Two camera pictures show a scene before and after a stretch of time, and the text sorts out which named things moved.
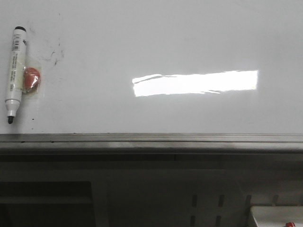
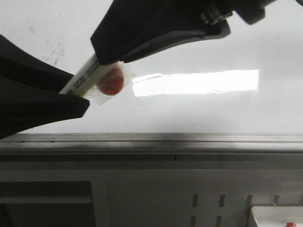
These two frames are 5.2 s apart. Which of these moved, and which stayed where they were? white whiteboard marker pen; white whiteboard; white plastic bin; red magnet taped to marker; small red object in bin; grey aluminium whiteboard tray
Moved: red magnet taped to marker; white whiteboard marker pen
Stayed: small red object in bin; grey aluminium whiteboard tray; white plastic bin; white whiteboard
